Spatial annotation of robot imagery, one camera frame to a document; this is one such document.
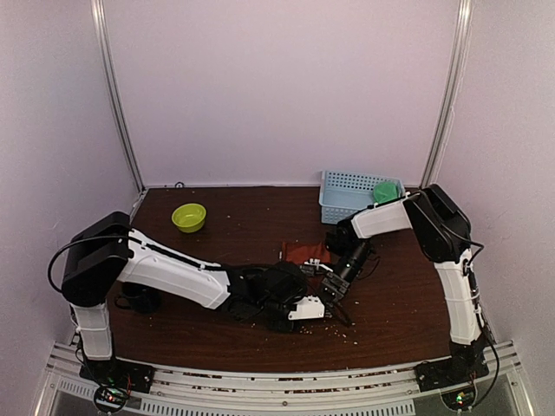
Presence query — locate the brown towel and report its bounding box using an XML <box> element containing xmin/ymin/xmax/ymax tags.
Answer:
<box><xmin>279</xmin><ymin>242</ymin><xmax>331</xmax><ymax>264</ymax></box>

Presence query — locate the green towel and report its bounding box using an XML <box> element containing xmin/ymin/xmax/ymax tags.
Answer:
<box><xmin>372</xmin><ymin>181</ymin><xmax>399</xmax><ymax>205</ymax></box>

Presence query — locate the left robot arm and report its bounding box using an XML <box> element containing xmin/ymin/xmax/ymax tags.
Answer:
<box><xmin>61</xmin><ymin>211</ymin><xmax>308</xmax><ymax>385</ymax></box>

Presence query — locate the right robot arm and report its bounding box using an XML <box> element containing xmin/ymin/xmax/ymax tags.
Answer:
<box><xmin>322</xmin><ymin>184</ymin><xmax>486</xmax><ymax>383</ymax></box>

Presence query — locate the light blue plastic basket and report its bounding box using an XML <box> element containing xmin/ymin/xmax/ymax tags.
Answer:
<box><xmin>319</xmin><ymin>170</ymin><xmax>405</xmax><ymax>224</ymax></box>

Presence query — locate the green plastic bowl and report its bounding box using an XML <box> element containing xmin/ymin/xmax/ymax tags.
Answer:
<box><xmin>171</xmin><ymin>203</ymin><xmax>207</xmax><ymax>233</ymax></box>

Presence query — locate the dark blue mug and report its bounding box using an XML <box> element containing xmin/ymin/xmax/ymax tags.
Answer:
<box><xmin>114</xmin><ymin>283</ymin><xmax>161</xmax><ymax>315</ymax></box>

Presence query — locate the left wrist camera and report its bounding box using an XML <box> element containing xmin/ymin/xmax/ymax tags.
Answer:
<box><xmin>287</xmin><ymin>296</ymin><xmax>325</xmax><ymax>321</ymax></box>

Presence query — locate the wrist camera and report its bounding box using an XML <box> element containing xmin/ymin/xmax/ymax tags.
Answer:
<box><xmin>299</xmin><ymin>258</ymin><xmax>333</xmax><ymax>277</ymax></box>
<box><xmin>287</xmin><ymin>296</ymin><xmax>325</xmax><ymax>321</ymax></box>

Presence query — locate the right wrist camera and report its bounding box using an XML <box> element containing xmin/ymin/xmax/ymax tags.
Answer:
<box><xmin>299</xmin><ymin>258</ymin><xmax>333</xmax><ymax>277</ymax></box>

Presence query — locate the aluminium front rail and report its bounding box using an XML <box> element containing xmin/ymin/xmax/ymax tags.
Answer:
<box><xmin>34</xmin><ymin>341</ymin><xmax>534</xmax><ymax>416</ymax></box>

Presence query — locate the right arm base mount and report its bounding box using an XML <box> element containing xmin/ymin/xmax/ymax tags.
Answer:
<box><xmin>415</xmin><ymin>357</ymin><xmax>489</xmax><ymax>392</ymax></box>

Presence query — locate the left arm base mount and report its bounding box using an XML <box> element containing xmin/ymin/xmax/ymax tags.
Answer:
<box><xmin>79</xmin><ymin>360</ymin><xmax>155</xmax><ymax>393</ymax></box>

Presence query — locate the right aluminium frame post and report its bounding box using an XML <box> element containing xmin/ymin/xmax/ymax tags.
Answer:
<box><xmin>419</xmin><ymin>0</ymin><xmax>474</xmax><ymax>188</ymax></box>

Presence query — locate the aluminium frame post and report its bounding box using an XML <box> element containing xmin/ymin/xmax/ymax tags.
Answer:
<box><xmin>90</xmin><ymin>0</ymin><xmax>146</xmax><ymax>193</ymax></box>
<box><xmin>419</xmin><ymin>0</ymin><xmax>474</xmax><ymax>188</ymax></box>

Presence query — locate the left aluminium frame post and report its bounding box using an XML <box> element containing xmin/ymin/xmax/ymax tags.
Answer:
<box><xmin>90</xmin><ymin>0</ymin><xmax>146</xmax><ymax>193</ymax></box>

